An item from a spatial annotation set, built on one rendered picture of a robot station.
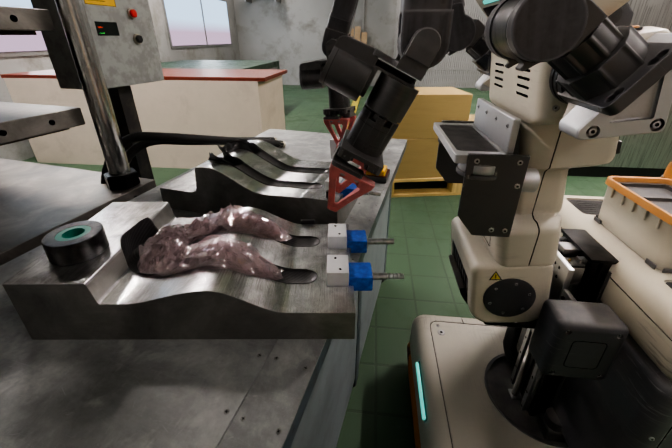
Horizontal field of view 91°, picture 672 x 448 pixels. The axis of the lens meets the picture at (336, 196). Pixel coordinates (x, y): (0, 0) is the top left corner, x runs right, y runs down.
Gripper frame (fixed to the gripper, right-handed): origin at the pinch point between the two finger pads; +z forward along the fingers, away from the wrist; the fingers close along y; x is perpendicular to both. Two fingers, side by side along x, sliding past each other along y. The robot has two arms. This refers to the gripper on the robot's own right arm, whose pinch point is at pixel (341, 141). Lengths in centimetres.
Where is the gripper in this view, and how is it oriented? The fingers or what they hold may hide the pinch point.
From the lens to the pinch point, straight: 94.3
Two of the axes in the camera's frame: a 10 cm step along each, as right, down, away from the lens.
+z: 0.7, 9.5, 3.1
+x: 9.5, 0.3, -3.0
